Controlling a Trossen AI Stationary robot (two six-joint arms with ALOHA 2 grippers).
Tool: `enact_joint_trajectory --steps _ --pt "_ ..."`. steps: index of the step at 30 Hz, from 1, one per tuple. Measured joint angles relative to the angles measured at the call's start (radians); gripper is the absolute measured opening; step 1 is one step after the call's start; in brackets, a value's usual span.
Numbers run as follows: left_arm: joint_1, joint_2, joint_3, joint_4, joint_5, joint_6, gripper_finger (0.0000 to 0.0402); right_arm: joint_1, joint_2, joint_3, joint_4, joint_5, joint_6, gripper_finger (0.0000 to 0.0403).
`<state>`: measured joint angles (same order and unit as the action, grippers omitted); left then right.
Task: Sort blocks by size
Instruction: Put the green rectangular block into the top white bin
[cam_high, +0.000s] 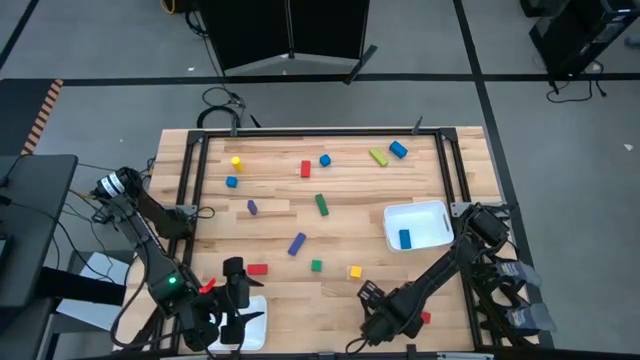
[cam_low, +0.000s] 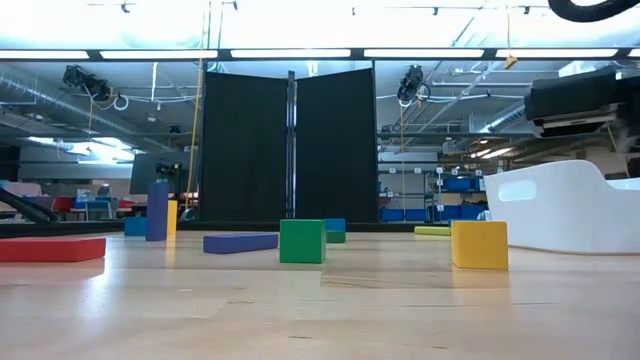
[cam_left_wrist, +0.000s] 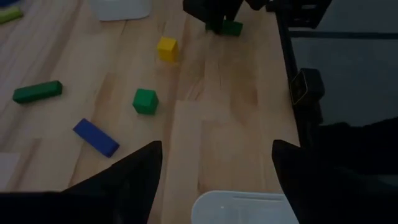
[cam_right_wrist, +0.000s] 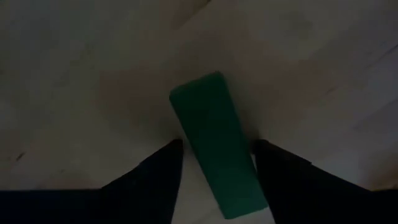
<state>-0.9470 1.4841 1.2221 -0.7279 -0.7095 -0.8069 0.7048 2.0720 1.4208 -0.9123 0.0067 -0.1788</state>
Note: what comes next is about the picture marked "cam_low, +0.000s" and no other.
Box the yellow large cube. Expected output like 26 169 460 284
450 220 510 271

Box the green large cube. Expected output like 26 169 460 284
279 218 327 265

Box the purple long block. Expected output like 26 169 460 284
145 182 170 242
203 232 280 255

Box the black partition panel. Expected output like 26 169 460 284
294 68 379 224
199 71 290 224

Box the dark monitor screen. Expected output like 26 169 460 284
129 152 200 196

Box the red flat block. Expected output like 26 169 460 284
0 237 107 263

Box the white plastic bin with handle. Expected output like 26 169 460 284
483 159 640 255

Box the black ceiling-mounted camera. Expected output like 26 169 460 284
397 64 432 104
62 64 112 104

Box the metal partition hinge post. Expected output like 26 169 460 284
285 69 298 224

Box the yellow hanging cord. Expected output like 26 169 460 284
183 59 205 211

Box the silver ventilation duct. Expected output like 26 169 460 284
0 74 166 151

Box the black diagonal frame strut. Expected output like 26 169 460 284
0 187 59 224

